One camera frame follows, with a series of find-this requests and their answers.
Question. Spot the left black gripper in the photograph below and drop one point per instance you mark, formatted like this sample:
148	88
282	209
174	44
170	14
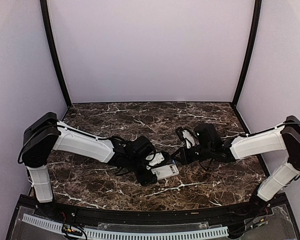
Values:
147	178

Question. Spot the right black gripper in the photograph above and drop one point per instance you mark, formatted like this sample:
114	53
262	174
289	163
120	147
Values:
185	159

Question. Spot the white remote control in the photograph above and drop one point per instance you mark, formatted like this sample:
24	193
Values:
166	171

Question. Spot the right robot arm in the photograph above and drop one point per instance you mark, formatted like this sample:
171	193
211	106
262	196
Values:
204	143

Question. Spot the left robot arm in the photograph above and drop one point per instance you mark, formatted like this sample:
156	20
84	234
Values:
50	134

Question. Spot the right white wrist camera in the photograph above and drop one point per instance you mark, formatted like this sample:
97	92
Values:
187	136

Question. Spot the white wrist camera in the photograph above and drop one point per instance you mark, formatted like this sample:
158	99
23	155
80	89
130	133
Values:
187	136
155	159

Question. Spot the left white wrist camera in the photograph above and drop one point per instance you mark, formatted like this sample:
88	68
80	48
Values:
155	159

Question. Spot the white slotted cable duct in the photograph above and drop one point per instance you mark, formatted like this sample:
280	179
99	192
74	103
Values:
107	231

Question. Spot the black front rail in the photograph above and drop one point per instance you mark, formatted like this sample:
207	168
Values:
229	215

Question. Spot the right black frame post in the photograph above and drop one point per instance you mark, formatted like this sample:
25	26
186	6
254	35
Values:
248	52

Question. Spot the black frame post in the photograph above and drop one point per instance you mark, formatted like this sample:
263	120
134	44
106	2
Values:
53	52
248	52

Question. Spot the left black frame post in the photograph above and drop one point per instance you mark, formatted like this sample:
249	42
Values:
53	52

